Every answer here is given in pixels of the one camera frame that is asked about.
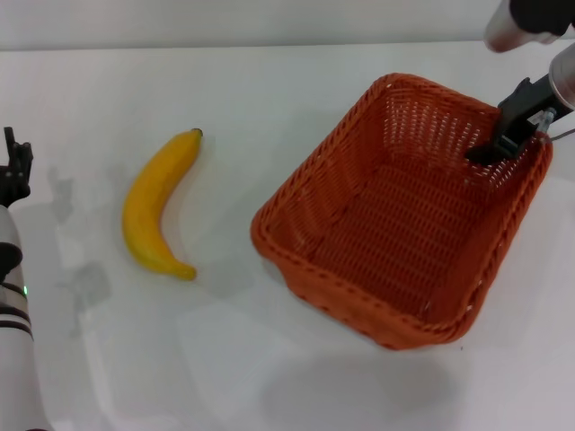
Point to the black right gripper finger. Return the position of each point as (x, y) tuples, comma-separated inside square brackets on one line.
[(522, 139), (492, 152)]

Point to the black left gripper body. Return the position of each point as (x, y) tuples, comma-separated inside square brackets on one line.
[(11, 188)]

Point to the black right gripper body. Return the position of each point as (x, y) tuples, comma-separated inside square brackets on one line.
[(525, 105)]

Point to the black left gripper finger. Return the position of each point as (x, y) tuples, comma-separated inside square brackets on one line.
[(24, 157), (9, 143)]

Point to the yellow banana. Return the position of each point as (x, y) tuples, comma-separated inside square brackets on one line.
[(148, 202)]

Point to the orange woven plastic basket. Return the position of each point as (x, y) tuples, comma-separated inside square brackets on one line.
[(382, 233)]

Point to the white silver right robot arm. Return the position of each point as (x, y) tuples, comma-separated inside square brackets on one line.
[(563, 72)]

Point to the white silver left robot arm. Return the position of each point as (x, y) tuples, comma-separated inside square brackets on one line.
[(13, 359)]

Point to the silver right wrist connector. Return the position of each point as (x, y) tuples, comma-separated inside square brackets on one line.
[(545, 120)]

